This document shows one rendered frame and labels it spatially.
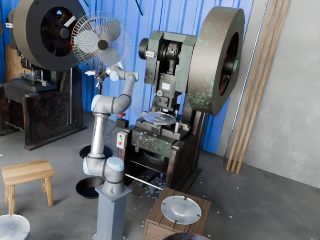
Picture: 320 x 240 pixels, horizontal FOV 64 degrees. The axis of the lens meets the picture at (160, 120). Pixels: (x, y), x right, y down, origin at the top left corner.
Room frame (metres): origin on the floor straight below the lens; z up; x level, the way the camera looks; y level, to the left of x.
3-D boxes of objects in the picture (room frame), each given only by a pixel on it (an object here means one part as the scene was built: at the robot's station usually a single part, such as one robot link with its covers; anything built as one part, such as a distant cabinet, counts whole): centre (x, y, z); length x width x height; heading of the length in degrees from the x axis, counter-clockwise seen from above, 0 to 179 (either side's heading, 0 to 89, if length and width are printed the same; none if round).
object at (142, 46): (2.34, 0.18, 1.31); 0.22 x 0.12 x 0.22; 157
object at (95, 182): (1.96, 0.53, 0.04); 0.30 x 0.30 x 0.07
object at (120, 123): (2.14, 0.33, 0.62); 0.10 x 0.06 x 0.20; 67
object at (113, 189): (1.47, 0.25, 0.50); 0.15 x 0.15 x 0.10
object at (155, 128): (2.07, 0.03, 0.72); 0.25 x 0.14 x 0.14; 157
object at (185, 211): (1.48, -0.24, 0.35); 0.29 x 0.29 x 0.01
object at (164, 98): (2.19, -0.03, 1.04); 0.17 x 0.15 x 0.30; 157
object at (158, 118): (2.11, 0.01, 0.78); 0.29 x 0.29 x 0.01
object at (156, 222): (1.48, -0.24, 0.18); 0.40 x 0.38 x 0.35; 164
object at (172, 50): (2.23, -0.04, 1.27); 0.21 x 0.12 x 0.34; 157
